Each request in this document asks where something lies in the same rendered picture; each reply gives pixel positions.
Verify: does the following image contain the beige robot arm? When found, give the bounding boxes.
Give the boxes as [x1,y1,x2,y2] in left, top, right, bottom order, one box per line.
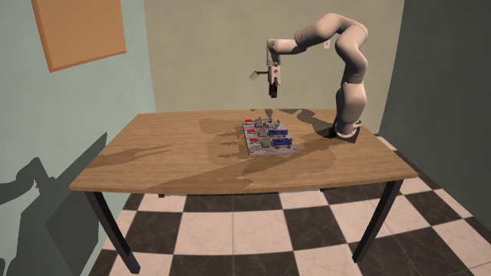
[266,13,368,138]

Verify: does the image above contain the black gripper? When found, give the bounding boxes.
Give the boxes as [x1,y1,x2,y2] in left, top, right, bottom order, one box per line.
[267,65,281,98]

